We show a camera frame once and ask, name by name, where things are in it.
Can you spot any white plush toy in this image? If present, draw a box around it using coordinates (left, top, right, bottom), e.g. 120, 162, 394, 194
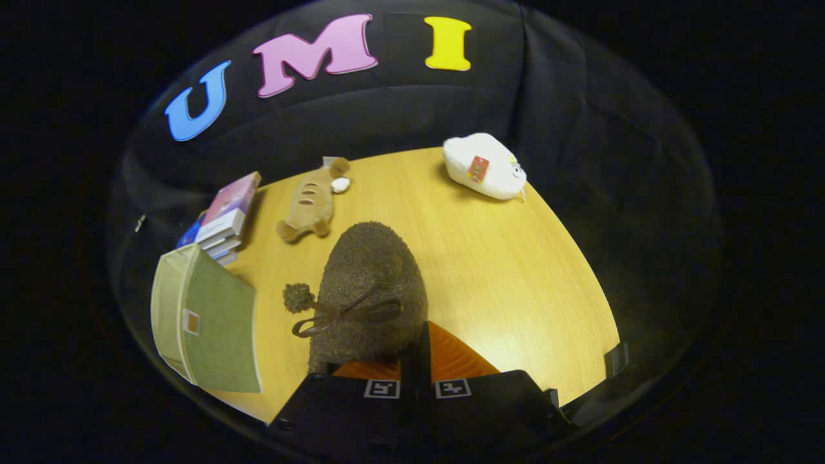
442, 132, 528, 201

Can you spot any white book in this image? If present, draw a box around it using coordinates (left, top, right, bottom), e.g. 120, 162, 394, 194
193, 208, 247, 246

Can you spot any green fabric storage box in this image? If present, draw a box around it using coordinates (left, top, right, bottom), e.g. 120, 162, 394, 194
150, 244, 264, 394

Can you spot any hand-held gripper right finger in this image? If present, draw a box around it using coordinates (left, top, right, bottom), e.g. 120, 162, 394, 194
418, 321, 576, 464

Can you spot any black edge bracket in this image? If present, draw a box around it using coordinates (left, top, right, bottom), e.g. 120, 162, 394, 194
604, 341, 630, 378

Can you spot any pink book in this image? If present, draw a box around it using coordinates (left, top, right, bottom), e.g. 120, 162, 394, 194
202, 171, 262, 227

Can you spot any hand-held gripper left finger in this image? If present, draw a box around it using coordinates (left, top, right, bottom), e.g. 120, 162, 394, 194
267, 348, 418, 464

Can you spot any tan plush toy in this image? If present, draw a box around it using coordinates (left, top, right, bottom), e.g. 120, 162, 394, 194
276, 157, 353, 244

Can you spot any brown fuzzy shoe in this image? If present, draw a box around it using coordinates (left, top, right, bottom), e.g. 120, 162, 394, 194
282, 221, 430, 375

